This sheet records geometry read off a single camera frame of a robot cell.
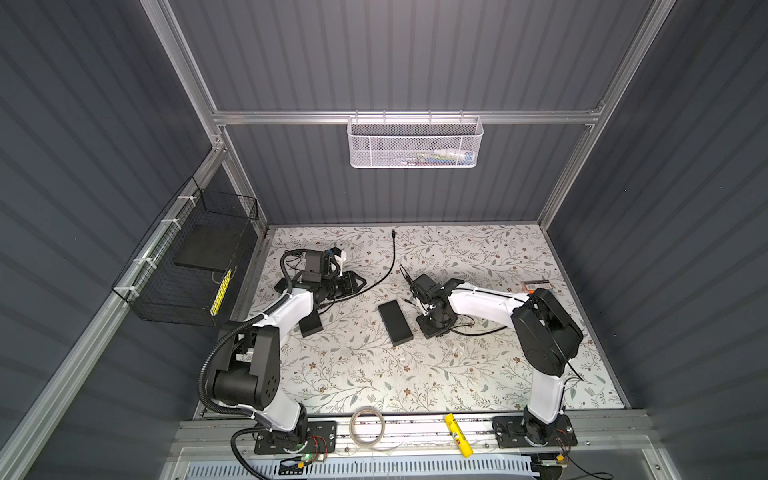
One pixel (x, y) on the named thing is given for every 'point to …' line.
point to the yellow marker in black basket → (223, 286)
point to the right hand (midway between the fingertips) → (432, 332)
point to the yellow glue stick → (458, 434)
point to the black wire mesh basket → (179, 268)
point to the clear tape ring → (353, 420)
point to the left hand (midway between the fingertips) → (361, 282)
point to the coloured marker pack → (531, 285)
